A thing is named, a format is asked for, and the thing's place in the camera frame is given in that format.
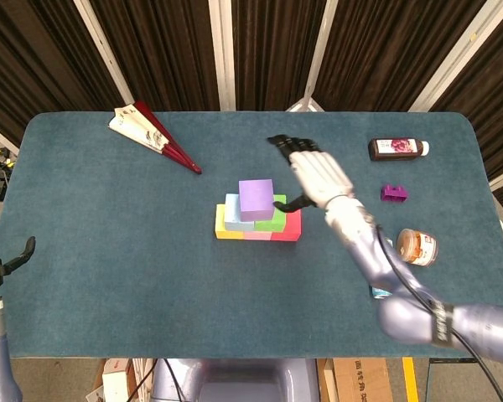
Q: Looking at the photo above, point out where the green foam cube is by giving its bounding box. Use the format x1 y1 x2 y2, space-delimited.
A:
253 194 288 234

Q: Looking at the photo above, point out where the light blue foam cube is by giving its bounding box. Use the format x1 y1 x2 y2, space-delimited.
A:
224 193 257 233

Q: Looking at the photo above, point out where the light wooden plank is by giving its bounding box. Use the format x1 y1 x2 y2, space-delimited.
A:
321 358 340 402

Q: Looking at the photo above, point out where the brown bottle with white cap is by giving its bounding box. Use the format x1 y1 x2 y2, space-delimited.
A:
367 137 431 162

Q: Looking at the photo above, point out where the white frame post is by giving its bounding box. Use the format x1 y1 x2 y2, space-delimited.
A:
284 0 350 113
73 0 136 111
208 0 237 112
408 0 503 113

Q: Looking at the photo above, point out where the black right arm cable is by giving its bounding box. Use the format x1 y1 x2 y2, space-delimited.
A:
375 224 503 402

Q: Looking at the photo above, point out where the black velcro strap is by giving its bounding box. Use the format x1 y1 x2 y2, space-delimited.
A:
429 301 456 348

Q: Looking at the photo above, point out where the brown cardboard box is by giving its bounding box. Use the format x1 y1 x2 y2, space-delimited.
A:
333 358 395 402

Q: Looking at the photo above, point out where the red and white folding fan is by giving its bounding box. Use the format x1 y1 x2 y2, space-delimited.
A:
107 100 203 175

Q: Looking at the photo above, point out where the white cardboard box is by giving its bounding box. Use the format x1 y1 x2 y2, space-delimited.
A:
101 358 136 402

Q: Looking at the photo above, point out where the purple plastic block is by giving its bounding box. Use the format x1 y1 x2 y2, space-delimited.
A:
380 183 409 204

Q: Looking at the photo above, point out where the clear jar with orange contents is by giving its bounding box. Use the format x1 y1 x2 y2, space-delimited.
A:
396 228 439 266

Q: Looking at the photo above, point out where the white green drink can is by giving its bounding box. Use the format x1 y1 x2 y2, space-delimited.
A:
368 237 397 301

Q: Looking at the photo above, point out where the floor cable bundle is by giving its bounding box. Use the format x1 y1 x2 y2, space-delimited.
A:
0 146 17 171

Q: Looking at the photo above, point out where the dark brown curtain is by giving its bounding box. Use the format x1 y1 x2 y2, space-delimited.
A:
0 0 503 210

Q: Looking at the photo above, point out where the yellow foam cube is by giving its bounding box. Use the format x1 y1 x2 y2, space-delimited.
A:
215 204 246 240

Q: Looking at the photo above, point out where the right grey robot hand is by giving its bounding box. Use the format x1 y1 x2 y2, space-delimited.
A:
267 133 356 213

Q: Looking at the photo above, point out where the grey robot torso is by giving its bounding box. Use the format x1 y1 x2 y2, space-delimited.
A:
150 358 322 402

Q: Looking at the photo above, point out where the red foam cube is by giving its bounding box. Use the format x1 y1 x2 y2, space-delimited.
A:
270 207 303 243

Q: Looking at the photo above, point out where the purple foam cube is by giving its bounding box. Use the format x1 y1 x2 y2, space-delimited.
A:
237 178 275 222

